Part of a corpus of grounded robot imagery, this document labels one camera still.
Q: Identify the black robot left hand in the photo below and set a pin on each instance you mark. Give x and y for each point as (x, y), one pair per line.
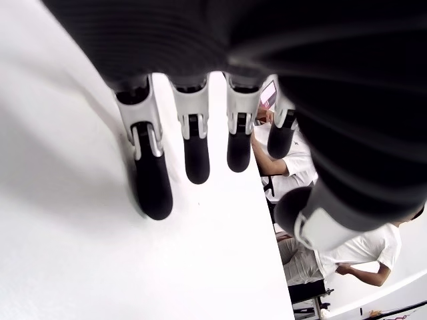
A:
(300, 50)

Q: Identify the pink screen device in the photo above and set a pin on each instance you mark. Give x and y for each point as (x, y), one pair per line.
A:
(268, 95)

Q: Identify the person in black shorts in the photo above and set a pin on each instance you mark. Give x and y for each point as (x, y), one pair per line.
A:
(300, 165)

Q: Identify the person in beige trousers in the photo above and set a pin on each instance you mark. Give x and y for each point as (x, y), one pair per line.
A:
(360, 246)

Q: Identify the black chair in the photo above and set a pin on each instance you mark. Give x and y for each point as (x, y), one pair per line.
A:
(307, 291)

